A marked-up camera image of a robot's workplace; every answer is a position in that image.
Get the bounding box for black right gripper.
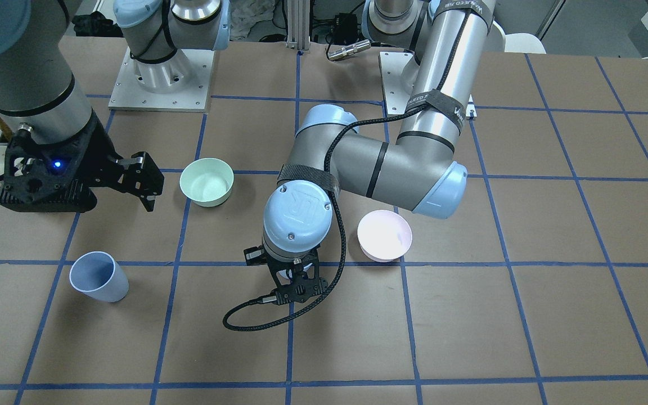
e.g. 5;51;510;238
19;114;164;212

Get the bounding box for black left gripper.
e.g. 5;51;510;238
244;246;327;305

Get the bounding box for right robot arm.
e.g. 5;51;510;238
0;1;231;213

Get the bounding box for green bowl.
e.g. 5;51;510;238
178;158;235;207

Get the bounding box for blue cup standing on table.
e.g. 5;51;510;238
69;251;129;303

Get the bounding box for pink bowl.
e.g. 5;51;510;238
357;210;412;262

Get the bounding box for silver metal cylinder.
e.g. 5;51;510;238
326;39;371;62

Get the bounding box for black braided cable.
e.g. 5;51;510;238
222;11;471;332

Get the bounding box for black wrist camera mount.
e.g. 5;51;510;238
0;128;97;213

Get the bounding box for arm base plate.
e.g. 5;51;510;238
109;49;216;113
379;51;419;117

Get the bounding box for aluminium frame post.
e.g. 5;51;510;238
283;0;311;53

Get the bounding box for black cables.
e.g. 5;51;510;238
256;0;370;46

